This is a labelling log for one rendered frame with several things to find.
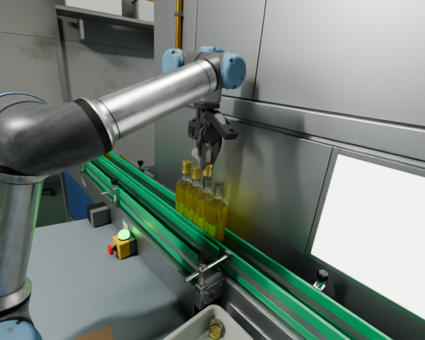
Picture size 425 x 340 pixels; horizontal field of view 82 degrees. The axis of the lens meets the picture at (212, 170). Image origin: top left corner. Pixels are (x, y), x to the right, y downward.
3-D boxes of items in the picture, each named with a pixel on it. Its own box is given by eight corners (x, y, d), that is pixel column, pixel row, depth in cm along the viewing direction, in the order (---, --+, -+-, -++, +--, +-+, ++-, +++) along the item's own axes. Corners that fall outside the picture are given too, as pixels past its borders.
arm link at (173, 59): (188, 47, 55) (220, 53, 63) (159, 46, 62) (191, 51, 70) (185, 84, 58) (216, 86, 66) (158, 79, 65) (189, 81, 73)
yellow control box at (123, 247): (136, 253, 102) (135, 238, 99) (119, 261, 97) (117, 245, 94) (129, 244, 106) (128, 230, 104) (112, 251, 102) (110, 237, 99)
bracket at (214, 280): (223, 295, 78) (226, 278, 76) (201, 312, 72) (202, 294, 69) (216, 288, 80) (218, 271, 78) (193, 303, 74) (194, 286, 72)
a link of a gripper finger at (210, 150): (208, 160, 89) (207, 136, 84) (219, 165, 85) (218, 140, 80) (202, 163, 87) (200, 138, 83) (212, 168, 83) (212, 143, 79)
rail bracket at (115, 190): (121, 207, 111) (119, 180, 106) (104, 212, 106) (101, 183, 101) (117, 203, 114) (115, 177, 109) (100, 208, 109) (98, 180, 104)
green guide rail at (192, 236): (217, 268, 79) (219, 248, 76) (215, 270, 78) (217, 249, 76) (67, 140, 196) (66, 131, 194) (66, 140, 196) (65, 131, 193)
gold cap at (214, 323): (213, 331, 67) (212, 343, 68) (224, 327, 68) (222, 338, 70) (208, 320, 70) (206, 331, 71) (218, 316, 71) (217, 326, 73)
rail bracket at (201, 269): (230, 275, 77) (234, 242, 72) (187, 304, 66) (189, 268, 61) (223, 269, 79) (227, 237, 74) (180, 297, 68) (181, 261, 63)
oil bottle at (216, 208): (223, 249, 89) (229, 197, 81) (212, 256, 85) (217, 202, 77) (212, 241, 92) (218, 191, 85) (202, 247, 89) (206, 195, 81)
